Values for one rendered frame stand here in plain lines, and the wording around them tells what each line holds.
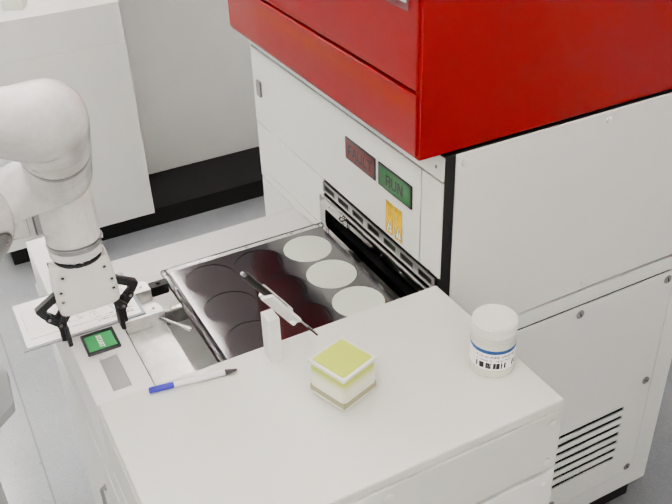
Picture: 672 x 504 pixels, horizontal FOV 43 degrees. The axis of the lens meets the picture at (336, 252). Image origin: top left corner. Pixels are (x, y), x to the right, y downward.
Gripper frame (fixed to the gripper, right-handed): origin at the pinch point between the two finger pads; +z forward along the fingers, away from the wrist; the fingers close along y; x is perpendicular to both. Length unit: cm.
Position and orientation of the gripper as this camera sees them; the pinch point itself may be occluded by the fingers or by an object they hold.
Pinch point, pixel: (95, 329)
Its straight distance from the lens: 150.8
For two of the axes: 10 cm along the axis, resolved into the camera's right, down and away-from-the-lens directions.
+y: -8.8, 2.8, -3.8
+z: 0.3, 8.4, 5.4
